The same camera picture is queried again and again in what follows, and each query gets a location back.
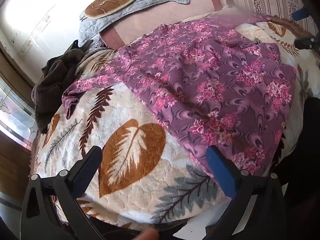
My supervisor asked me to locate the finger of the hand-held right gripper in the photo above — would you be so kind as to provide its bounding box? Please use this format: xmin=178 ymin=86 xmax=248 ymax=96
xmin=292 ymin=7 xmax=308 ymax=21
xmin=294 ymin=36 xmax=320 ymax=51

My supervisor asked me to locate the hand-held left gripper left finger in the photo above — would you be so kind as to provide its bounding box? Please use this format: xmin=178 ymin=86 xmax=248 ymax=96
xmin=20 ymin=145 xmax=105 ymax=240

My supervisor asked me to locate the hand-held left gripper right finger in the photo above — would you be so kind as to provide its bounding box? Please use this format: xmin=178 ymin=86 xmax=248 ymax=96
xmin=206 ymin=145 xmax=300 ymax=240

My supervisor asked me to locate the purple floral garment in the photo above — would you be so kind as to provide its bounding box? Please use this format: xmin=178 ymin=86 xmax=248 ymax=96
xmin=61 ymin=14 xmax=297 ymax=178

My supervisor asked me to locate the person's left hand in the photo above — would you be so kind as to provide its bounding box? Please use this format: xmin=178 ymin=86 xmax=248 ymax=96
xmin=135 ymin=227 xmax=160 ymax=240

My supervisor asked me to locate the leaf print fleece blanket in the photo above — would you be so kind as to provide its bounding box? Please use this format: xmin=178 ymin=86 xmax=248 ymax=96
xmin=30 ymin=15 xmax=320 ymax=224

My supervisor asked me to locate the person's dark clothing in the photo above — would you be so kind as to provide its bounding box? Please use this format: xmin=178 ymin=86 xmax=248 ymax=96
xmin=270 ymin=96 xmax=320 ymax=230

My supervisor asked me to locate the dark brown cloth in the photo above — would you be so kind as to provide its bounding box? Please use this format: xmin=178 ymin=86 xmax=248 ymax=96
xmin=31 ymin=40 xmax=94 ymax=134

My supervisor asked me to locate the pink pillow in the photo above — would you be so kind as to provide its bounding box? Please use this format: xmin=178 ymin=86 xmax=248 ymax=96
xmin=100 ymin=0 xmax=230 ymax=49

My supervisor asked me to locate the grey quilted cushion brown oval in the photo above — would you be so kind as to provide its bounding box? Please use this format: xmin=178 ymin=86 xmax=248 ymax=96
xmin=79 ymin=0 xmax=190 ymax=47

